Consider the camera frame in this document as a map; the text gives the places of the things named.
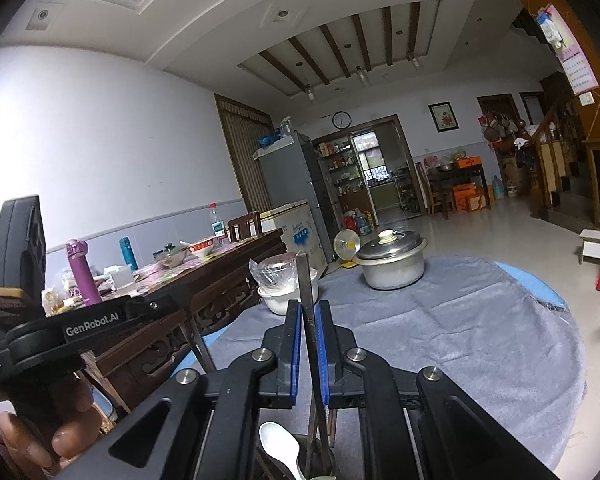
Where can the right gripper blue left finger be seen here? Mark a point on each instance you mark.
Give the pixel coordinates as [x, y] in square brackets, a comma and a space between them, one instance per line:
[280, 385]

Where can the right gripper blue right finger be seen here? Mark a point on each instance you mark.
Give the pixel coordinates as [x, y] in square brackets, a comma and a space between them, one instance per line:
[339, 386]

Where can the white plastic spoon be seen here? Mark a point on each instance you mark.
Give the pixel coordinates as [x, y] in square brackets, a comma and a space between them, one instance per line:
[281, 445]

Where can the dark metal chopstick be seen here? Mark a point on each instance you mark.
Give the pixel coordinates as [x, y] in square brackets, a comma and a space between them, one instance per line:
[318, 419]

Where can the black utensil holder cup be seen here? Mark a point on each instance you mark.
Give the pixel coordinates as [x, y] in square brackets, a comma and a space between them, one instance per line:
[280, 471]

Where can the person's left hand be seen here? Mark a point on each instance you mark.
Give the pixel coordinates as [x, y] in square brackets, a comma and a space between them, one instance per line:
[50, 427]

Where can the purple thermos bottle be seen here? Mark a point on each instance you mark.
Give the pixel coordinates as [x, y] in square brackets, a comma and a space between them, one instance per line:
[76, 253]

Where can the white bowl with plastic bag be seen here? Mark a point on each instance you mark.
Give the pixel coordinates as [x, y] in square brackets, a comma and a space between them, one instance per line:
[277, 280]

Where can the clear plastic container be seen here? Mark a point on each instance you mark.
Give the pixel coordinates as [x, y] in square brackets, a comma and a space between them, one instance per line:
[120, 276]

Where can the carved dark wooden sideboard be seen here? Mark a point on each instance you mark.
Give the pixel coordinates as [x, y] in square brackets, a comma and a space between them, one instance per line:
[128, 366]

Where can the aluminium pot with lid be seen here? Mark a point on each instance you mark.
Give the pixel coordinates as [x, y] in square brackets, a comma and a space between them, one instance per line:
[392, 260]

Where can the small white electric fan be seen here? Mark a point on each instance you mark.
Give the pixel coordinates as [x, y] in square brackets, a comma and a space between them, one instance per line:
[346, 244]

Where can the teal thermos bottle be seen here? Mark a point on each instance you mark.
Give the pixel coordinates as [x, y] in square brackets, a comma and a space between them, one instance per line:
[127, 253]

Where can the white chest freezer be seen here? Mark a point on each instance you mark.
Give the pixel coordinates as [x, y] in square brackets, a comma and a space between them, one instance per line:
[300, 234]

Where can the red and white bowl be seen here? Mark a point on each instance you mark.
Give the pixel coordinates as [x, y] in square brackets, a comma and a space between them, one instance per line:
[203, 248]

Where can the clear plastic water bottle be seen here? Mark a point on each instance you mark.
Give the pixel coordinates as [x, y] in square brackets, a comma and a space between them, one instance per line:
[218, 225]

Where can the grey tablecloth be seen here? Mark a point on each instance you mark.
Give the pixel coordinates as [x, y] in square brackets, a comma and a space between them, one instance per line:
[522, 361]

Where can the grey refrigerator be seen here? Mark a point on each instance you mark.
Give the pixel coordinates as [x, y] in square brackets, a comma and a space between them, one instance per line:
[292, 172]

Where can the dark dining table background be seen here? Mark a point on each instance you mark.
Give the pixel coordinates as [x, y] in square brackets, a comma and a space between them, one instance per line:
[439, 183]

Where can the white step stool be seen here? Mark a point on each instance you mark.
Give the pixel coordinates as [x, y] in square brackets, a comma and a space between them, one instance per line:
[590, 245]

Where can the round wall clock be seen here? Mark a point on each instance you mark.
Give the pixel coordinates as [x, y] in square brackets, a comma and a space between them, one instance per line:
[341, 120]

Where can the framed wall picture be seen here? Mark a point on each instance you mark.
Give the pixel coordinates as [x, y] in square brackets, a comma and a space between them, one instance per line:
[443, 116]

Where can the wall calendar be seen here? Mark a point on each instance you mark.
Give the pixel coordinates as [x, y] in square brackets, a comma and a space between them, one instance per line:
[570, 55]

